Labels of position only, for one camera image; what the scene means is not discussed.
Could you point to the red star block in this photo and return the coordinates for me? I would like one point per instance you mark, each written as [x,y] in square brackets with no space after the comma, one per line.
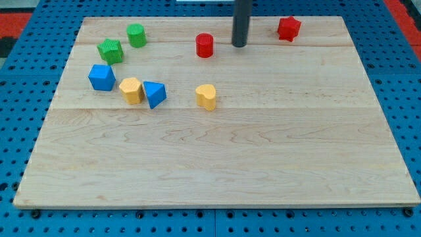
[288,28]

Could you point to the green star block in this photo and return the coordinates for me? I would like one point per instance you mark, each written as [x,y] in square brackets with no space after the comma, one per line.
[110,51]

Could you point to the yellow heart block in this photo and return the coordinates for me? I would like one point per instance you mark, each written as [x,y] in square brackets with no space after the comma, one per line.
[206,96]

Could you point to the light wooden board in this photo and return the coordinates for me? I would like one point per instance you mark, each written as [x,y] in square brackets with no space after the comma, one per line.
[296,124]

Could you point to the blue triangle block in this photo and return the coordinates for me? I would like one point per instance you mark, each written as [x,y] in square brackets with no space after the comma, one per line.
[155,92]

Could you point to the red cylinder block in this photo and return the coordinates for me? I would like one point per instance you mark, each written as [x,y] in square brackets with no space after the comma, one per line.
[204,45]

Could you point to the yellow hexagon block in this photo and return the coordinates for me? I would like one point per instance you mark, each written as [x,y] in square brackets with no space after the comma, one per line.
[131,90]

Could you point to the green cylinder block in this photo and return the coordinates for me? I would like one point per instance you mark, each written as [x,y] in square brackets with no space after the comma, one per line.
[136,35]

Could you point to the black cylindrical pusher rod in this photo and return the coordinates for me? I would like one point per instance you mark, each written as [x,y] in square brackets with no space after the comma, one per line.
[241,19]

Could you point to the blue cube block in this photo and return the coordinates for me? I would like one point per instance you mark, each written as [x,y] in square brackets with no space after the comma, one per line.
[102,77]

